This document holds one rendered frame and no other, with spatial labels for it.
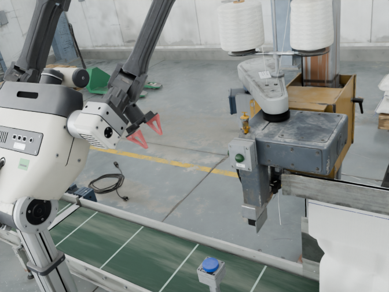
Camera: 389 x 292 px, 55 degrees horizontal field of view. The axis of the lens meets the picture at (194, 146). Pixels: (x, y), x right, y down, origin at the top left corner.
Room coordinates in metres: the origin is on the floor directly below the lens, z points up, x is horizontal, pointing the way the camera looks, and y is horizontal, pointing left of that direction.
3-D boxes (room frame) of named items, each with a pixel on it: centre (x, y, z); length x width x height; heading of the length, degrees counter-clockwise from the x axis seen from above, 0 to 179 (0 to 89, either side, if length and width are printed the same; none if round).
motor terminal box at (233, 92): (1.57, -0.22, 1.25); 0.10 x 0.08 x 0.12; 168
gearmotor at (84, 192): (2.52, 0.98, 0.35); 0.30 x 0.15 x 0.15; 53
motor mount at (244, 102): (1.44, -0.33, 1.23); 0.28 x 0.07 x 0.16; 53
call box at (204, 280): (1.04, 0.02, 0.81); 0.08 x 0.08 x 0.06; 53
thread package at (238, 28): (1.43, -0.25, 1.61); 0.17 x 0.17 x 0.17
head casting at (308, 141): (1.09, -0.32, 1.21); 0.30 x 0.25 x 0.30; 53
